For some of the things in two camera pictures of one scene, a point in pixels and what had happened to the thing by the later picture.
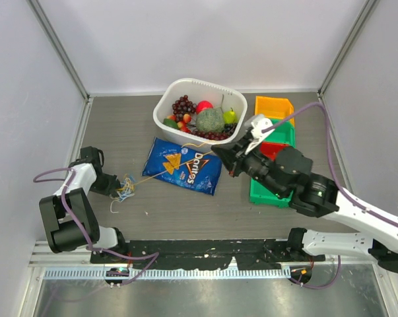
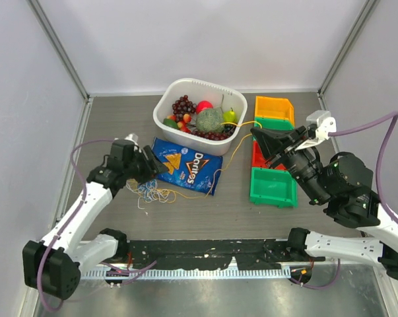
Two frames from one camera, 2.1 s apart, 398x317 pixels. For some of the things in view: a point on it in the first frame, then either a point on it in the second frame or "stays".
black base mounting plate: x=202 y=255 stays
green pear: x=230 y=117 stays
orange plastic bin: x=274 y=107 stays
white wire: x=113 y=212 → x=144 y=190
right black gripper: x=233 y=159 → x=274 y=142
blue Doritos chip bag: x=179 y=165 stays
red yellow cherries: x=182 y=125 stays
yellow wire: x=127 y=185 → x=220 y=170
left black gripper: x=113 y=185 → x=152 y=167
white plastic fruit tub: x=199 y=114 stays
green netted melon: x=210 y=120 stays
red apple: x=202 y=104 stays
